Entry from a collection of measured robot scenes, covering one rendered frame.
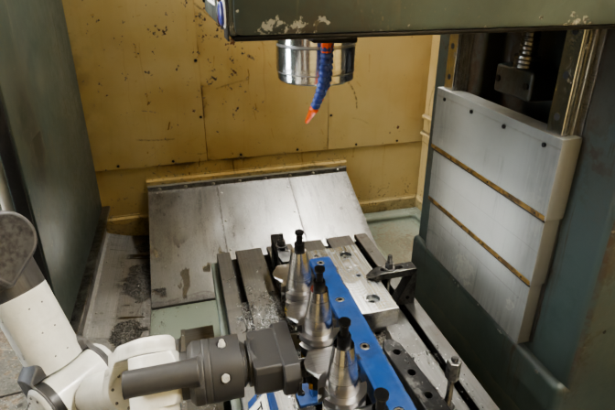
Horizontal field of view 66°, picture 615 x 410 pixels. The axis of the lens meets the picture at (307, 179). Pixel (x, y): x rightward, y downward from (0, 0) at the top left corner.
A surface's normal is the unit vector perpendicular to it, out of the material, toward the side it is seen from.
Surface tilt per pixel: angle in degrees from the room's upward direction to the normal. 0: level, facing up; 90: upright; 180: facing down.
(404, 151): 90
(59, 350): 64
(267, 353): 1
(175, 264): 24
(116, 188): 90
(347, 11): 90
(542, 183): 90
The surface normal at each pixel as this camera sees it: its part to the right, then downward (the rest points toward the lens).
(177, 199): 0.11, -0.68
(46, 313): 0.76, -0.21
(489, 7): 0.26, 0.39
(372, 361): 0.00, -0.91
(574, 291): -0.97, 0.11
